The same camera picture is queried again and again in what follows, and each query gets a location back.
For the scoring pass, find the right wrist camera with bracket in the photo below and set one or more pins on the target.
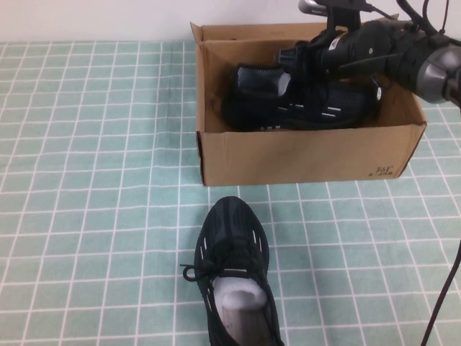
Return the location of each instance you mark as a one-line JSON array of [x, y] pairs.
[[342, 11]]

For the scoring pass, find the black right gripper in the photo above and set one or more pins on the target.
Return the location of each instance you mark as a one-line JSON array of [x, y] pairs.
[[356, 47]]

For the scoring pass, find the black knit sneaker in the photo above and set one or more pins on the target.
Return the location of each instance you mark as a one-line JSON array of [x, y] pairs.
[[252, 108], [230, 223]]

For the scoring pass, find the brown cardboard shoe box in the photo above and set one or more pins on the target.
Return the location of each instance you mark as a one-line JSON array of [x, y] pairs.
[[288, 158]]

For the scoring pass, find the white foam shoe insert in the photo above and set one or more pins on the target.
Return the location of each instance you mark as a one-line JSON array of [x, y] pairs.
[[284, 84], [237, 292]]

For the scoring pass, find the green white checked tablecloth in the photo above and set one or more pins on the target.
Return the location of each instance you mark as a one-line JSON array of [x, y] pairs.
[[90, 180]]

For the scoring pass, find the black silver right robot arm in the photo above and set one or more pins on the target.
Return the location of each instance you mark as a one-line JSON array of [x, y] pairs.
[[436, 72]]

